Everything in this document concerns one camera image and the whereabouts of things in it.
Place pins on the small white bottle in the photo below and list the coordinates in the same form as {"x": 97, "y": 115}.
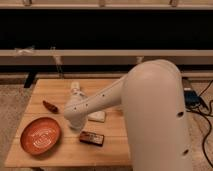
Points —
{"x": 75, "y": 87}

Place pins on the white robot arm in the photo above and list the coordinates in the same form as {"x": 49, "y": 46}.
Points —
{"x": 152, "y": 99}

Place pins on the long grey wall rail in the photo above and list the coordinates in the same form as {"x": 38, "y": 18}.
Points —
{"x": 102, "y": 57}

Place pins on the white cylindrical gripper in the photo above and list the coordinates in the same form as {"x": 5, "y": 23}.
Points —
{"x": 77, "y": 124}

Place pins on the dark brown rectangular block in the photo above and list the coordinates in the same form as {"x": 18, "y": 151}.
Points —
{"x": 91, "y": 138}

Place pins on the wooden table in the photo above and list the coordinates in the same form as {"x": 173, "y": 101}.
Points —
{"x": 69, "y": 151}

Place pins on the orange round plate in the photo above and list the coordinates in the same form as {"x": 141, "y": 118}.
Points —
{"x": 40, "y": 135}

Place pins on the white rectangular eraser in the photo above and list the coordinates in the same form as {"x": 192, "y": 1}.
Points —
{"x": 97, "y": 116}

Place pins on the blue power box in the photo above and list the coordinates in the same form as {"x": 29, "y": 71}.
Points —
{"x": 191, "y": 98}

